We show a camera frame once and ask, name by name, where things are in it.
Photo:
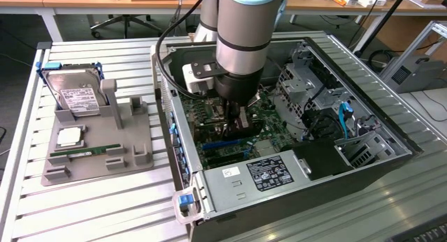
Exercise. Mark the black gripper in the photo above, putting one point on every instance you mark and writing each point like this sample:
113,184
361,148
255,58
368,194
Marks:
240,90

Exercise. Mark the black green graphics card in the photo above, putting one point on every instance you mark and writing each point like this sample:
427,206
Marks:
244,132

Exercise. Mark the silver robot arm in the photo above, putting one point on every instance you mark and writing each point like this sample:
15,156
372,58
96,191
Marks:
240,43

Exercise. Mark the metal socket cover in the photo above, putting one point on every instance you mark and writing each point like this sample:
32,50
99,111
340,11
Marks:
253,99

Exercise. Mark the CPU socket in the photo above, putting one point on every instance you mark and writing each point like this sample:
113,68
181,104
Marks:
215,109

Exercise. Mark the tall metal disk bay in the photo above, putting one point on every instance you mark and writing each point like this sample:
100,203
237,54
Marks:
296,82

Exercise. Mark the green motherboard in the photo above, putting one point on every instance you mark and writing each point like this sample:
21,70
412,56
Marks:
279,126

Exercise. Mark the blue expansion slot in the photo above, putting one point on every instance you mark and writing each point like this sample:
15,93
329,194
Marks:
220,145

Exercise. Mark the silver chipset heatsink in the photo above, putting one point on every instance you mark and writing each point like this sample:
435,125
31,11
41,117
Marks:
265,148

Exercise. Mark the short black expansion slot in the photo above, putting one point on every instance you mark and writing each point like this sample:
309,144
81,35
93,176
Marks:
211,154

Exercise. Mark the long black expansion slot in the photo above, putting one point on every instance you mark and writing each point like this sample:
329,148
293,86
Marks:
227,159

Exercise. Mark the black plastic cover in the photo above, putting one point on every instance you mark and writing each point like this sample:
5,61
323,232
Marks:
320,160

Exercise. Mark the grey power supply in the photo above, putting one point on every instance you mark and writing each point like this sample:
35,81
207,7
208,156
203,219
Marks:
223,189

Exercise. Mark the office chair base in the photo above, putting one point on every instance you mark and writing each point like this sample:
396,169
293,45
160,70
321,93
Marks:
125,24

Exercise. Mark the low metal disk bay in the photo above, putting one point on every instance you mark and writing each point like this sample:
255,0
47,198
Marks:
363,153

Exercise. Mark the blue case latch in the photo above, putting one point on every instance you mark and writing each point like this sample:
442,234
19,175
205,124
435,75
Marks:
184,200

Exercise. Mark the black tripod pole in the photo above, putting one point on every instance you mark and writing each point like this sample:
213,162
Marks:
384,19

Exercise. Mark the green RAM stick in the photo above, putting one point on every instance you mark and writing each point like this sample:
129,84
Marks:
87,151

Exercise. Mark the white carton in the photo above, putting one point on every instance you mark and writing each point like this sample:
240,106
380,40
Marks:
373,1

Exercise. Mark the silver CPU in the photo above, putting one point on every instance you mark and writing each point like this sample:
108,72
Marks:
69,136

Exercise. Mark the black open PC case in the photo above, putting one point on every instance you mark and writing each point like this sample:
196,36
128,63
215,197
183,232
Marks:
365,189

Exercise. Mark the grey parts rack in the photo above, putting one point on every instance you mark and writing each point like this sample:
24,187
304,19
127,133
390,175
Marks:
93,174

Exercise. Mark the hard drive in blue caddy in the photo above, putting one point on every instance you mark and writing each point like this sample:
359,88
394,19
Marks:
52,66

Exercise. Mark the black keyboard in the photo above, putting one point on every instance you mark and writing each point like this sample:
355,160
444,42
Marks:
430,235

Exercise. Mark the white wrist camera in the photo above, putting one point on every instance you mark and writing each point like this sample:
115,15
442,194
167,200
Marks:
195,79

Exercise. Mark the aluminium profile frame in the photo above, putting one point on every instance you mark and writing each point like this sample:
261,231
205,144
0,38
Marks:
408,46

